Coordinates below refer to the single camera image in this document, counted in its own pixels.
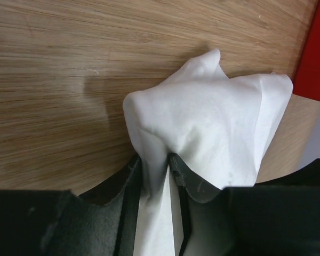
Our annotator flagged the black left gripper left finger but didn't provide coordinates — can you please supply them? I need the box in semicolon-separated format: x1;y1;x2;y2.
0;155;142;255

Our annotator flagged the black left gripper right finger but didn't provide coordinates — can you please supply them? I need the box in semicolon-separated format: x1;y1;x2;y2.
169;154;320;255

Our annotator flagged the white t-shirt with print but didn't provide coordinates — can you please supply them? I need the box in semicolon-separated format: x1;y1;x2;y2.
123;49;293;255

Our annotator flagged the red plastic bin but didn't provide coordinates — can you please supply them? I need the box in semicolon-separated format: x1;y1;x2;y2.
293;1;320;101

